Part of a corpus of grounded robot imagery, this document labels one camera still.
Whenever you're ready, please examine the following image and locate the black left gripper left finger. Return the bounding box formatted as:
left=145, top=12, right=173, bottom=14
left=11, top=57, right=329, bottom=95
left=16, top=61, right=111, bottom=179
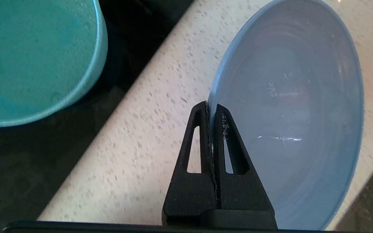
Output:
left=162, top=101, right=220, bottom=227

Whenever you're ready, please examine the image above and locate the blue plate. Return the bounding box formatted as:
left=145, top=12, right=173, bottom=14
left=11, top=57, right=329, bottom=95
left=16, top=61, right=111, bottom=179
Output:
left=207, top=0, right=365, bottom=231

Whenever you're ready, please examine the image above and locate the teal bowl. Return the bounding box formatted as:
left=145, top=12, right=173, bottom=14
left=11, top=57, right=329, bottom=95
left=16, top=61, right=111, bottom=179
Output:
left=0, top=0, right=108, bottom=128

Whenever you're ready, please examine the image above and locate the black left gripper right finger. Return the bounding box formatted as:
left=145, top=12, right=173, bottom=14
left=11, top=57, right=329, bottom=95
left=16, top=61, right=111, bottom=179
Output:
left=212, top=104, right=277, bottom=229

